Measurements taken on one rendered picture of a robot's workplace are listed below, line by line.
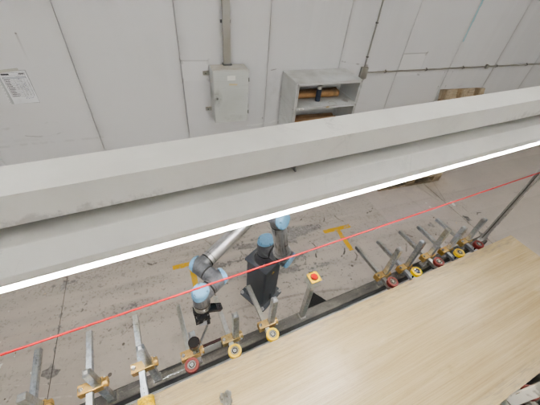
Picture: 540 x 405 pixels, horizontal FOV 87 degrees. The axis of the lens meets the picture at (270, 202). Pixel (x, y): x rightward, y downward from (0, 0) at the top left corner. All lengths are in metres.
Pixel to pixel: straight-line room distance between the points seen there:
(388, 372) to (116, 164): 1.89
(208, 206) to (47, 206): 0.22
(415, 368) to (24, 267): 2.00
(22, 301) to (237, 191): 3.34
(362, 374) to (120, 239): 1.72
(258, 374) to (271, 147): 1.57
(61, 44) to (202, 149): 3.15
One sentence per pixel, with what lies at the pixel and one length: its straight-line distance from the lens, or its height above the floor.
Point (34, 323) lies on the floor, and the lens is 3.53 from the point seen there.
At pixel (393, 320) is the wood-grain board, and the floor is 0.90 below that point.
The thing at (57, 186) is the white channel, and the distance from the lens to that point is 0.46.
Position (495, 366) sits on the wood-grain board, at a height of 0.90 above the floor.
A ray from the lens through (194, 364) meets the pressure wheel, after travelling 1.92.
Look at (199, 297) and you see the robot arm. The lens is 1.55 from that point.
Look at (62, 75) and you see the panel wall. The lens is 3.66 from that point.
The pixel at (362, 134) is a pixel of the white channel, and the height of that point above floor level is 2.45.
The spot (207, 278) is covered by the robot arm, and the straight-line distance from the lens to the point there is 1.63.
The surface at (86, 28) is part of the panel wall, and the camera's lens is 3.50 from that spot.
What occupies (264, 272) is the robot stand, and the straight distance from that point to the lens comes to 2.54.
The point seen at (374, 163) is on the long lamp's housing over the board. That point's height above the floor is 2.38.
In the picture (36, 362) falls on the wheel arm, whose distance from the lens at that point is 2.15.
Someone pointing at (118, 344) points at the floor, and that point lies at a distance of 3.11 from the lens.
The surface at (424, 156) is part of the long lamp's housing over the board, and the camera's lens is 0.77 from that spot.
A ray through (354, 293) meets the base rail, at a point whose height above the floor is 0.70.
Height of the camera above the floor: 2.71
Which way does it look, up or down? 42 degrees down
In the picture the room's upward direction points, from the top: 6 degrees clockwise
